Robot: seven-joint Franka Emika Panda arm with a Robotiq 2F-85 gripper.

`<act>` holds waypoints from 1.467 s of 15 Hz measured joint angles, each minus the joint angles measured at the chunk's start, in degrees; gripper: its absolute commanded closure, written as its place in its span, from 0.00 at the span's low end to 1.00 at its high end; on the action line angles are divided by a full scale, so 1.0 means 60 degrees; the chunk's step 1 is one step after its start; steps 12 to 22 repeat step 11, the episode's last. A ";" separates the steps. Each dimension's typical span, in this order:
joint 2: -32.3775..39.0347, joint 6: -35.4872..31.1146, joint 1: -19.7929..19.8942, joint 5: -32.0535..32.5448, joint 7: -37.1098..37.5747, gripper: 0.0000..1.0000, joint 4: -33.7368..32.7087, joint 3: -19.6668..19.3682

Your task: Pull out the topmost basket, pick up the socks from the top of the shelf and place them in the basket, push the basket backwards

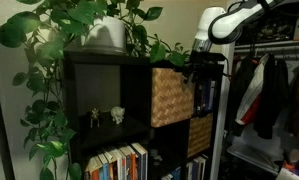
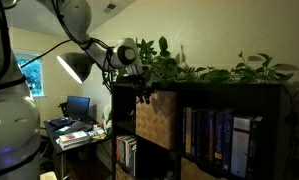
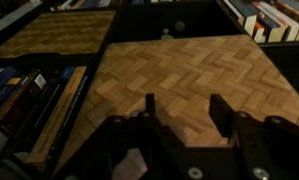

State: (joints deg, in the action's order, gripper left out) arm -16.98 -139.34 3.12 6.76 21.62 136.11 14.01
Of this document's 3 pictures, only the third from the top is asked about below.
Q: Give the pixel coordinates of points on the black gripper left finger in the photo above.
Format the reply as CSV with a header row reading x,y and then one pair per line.
x,y
152,126

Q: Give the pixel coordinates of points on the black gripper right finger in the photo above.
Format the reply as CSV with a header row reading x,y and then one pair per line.
x,y
224,116

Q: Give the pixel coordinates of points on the tall woven bamboo basket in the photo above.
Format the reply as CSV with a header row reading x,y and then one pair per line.
x,y
195,73

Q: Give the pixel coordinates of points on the orange spine book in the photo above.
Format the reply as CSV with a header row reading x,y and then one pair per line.
x,y
260,31

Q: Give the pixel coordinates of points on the tan spine book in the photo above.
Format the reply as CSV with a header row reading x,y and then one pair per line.
x,y
59,113

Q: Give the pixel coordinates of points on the row of books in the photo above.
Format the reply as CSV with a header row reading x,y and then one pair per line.
x,y
242,16

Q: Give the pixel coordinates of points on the white spine book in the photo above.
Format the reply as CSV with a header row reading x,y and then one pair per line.
x,y
275,23

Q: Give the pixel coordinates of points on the black spine book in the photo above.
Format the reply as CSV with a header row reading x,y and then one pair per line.
x,y
45,110

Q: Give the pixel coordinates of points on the brown spine book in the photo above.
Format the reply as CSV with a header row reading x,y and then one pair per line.
x,y
12,113

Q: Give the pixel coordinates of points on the white thin book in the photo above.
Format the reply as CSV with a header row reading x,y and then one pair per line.
x,y
67,4

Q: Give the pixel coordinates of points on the blue book yellow label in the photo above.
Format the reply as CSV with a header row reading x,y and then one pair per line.
x,y
5,90

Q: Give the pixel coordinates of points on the white door frame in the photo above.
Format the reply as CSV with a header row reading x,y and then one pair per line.
x,y
12,16

